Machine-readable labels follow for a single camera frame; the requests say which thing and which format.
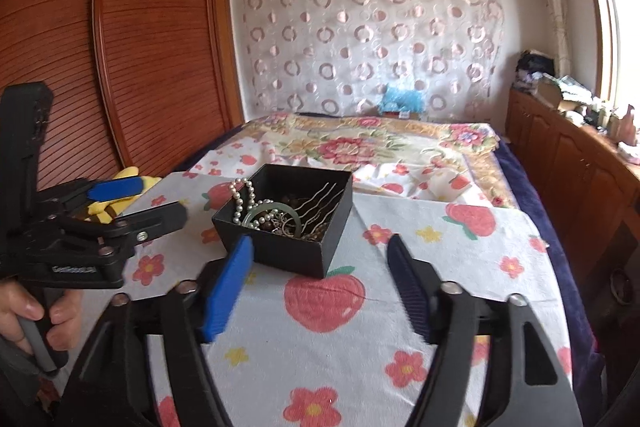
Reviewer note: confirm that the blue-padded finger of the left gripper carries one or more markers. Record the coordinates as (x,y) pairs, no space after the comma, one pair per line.
(104,191)

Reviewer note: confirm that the dark-padded right gripper right finger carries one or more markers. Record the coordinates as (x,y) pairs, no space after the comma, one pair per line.
(525,384)

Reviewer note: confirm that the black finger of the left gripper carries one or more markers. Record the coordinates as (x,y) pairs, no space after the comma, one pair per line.
(145,225)

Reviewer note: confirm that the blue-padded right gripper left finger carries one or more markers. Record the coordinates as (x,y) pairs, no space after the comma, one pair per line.
(111,383)

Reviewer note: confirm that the black jewelry box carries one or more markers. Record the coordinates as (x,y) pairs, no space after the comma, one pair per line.
(310,255)

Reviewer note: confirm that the person's left hand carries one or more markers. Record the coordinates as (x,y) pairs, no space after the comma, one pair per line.
(65,316)

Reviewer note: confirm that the yellow plush toy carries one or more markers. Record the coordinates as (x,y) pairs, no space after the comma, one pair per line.
(106,212)

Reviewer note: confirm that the dark blue bed sheet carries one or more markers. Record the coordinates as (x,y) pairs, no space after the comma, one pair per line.
(587,361)

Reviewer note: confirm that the green jade bangle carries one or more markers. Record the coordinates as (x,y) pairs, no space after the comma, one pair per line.
(273,217)

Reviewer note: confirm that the brown wooden wardrobe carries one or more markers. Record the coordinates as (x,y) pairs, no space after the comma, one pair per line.
(143,83)

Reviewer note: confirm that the metal hair pins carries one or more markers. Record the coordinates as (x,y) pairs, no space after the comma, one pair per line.
(316,209)

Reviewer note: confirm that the white fruit-print cloth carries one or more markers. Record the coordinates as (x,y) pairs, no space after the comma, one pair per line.
(340,351)

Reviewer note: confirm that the floral bed quilt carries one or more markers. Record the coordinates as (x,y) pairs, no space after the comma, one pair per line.
(391,157)

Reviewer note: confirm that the brown wooden side cabinet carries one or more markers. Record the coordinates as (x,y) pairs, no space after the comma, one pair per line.
(591,195)

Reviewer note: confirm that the pink circle-pattern curtain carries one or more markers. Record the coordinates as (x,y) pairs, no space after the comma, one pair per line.
(336,57)

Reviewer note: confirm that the blue plastic bag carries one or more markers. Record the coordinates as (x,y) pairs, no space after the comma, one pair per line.
(396,100)

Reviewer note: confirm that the clutter on cabinet top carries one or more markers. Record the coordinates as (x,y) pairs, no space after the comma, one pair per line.
(534,75)

